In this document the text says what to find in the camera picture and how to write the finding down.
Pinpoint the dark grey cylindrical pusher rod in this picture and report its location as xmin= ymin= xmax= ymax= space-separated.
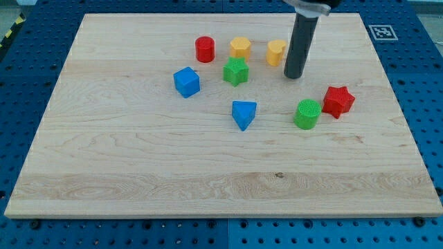
xmin=284 ymin=14 xmax=318 ymax=79

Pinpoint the silver metal rod mount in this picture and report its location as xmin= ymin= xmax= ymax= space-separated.
xmin=282 ymin=0 xmax=341 ymax=17

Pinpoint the green star block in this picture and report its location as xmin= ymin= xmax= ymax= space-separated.
xmin=223 ymin=57 xmax=249 ymax=86

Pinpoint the red star block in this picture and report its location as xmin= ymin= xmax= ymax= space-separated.
xmin=322 ymin=86 xmax=355 ymax=119

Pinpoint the blue triangle block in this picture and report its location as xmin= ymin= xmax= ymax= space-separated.
xmin=231 ymin=101 xmax=257 ymax=131

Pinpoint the yellow heart block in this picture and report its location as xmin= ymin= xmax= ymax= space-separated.
xmin=266 ymin=39 xmax=287 ymax=66

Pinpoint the yellow hexagon block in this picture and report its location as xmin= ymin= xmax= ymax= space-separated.
xmin=230 ymin=37 xmax=251 ymax=61

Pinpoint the white fiducial marker tag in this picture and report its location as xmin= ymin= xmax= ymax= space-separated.
xmin=368 ymin=24 xmax=398 ymax=41

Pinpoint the green cylinder block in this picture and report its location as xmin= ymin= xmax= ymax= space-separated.
xmin=293 ymin=99 xmax=321 ymax=130

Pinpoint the red cylinder block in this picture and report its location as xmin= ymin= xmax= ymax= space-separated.
xmin=195 ymin=36 xmax=215 ymax=63

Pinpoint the blue cube block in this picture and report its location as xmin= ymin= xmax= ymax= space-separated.
xmin=173 ymin=67 xmax=200 ymax=98

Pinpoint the light wooden board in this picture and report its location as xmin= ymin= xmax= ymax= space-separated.
xmin=5 ymin=13 xmax=442 ymax=219

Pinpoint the yellow black hazard tape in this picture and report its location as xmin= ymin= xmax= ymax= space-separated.
xmin=1 ymin=12 xmax=26 ymax=49

